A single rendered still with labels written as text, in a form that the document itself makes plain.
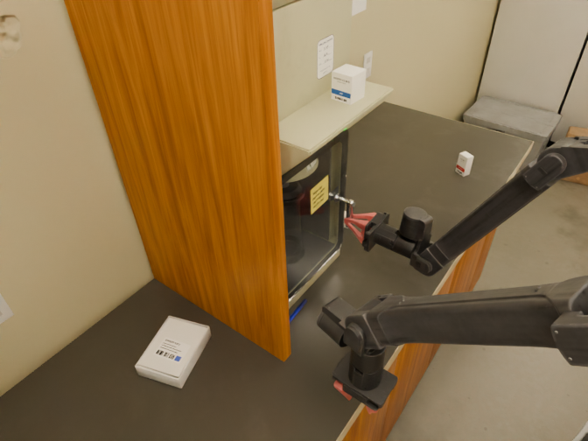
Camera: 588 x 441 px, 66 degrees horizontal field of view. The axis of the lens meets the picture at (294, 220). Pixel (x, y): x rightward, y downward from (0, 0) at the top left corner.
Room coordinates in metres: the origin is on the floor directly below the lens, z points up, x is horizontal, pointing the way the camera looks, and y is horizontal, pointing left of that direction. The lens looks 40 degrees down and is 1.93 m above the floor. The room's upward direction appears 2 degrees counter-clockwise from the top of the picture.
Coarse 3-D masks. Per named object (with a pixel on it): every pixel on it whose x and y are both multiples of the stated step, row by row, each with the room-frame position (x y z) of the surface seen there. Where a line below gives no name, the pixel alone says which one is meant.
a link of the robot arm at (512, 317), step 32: (512, 288) 0.33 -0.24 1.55; (544, 288) 0.30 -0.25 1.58; (576, 288) 0.27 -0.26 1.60; (352, 320) 0.43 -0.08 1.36; (384, 320) 0.40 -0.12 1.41; (416, 320) 0.37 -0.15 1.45; (448, 320) 0.34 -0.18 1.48; (480, 320) 0.31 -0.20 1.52; (512, 320) 0.29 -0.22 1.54; (544, 320) 0.26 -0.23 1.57; (576, 320) 0.23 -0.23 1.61; (576, 352) 0.22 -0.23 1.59
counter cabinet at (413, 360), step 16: (480, 240) 1.39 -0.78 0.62; (464, 256) 1.20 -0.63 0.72; (480, 256) 1.51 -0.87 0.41; (464, 272) 1.28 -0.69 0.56; (480, 272) 1.64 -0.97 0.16; (448, 288) 1.11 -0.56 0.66; (464, 288) 1.37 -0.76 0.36; (400, 352) 0.78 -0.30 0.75; (416, 352) 0.93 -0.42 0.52; (432, 352) 1.14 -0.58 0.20; (400, 368) 0.81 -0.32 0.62; (416, 368) 0.98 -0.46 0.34; (400, 384) 0.84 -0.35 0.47; (416, 384) 1.04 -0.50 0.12; (400, 400) 0.88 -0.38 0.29; (368, 416) 0.65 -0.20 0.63; (384, 416) 0.76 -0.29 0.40; (352, 432) 0.57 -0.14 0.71; (368, 432) 0.66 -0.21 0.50; (384, 432) 0.79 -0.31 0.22
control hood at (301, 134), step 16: (320, 96) 0.91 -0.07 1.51; (368, 96) 0.90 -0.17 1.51; (384, 96) 0.91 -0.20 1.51; (304, 112) 0.84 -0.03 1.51; (320, 112) 0.84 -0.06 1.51; (336, 112) 0.83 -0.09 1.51; (352, 112) 0.83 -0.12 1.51; (288, 128) 0.77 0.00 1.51; (304, 128) 0.77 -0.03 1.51; (320, 128) 0.77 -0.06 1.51; (336, 128) 0.77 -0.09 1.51; (288, 144) 0.72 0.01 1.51; (304, 144) 0.71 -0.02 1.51; (320, 144) 0.72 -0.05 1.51; (288, 160) 0.72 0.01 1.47
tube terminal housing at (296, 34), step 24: (312, 0) 0.90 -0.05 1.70; (336, 0) 0.96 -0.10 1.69; (288, 24) 0.84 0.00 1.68; (312, 24) 0.90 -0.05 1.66; (336, 24) 0.96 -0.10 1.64; (288, 48) 0.84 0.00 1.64; (312, 48) 0.90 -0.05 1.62; (336, 48) 0.97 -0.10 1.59; (288, 72) 0.83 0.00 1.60; (312, 72) 0.90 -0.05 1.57; (288, 96) 0.83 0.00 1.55; (312, 96) 0.90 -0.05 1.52
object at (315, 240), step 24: (336, 144) 0.95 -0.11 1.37; (312, 168) 0.88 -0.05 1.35; (336, 168) 0.96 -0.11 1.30; (288, 192) 0.80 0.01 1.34; (336, 192) 0.96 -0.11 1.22; (288, 216) 0.80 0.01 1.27; (312, 216) 0.88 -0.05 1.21; (336, 216) 0.96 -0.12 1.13; (288, 240) 0.80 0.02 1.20; (312, 240) 0.88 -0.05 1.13; (336, 240) 0.97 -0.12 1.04; (288, 264) 0.79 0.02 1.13; (312, 264) 0.88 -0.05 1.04; (288, 288) 0.79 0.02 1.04
